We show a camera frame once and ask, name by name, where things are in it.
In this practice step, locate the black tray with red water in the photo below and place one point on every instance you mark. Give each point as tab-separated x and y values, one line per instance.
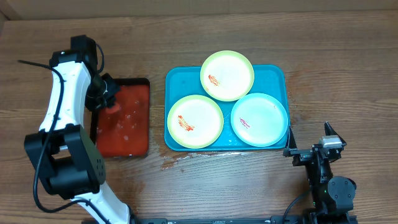
125	133

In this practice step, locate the orange green scrub sponge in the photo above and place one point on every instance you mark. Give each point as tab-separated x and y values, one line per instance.
112	110

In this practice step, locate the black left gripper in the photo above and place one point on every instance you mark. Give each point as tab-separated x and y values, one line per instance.
94	106

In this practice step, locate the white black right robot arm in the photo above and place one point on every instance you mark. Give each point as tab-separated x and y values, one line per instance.
332	195

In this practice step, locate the yellow-green plate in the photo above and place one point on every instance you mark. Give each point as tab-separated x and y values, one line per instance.
195	121
227	75

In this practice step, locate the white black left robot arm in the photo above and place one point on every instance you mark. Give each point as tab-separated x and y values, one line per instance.
68	167

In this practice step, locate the light blue plate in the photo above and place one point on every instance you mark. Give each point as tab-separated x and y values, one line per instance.
259	120

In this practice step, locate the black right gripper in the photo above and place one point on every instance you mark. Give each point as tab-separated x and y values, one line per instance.
304	157

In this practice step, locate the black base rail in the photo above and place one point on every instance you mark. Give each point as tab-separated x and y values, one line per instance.
276	219

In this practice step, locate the teal plastic serving tray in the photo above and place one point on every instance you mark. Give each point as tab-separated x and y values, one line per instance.
184	81

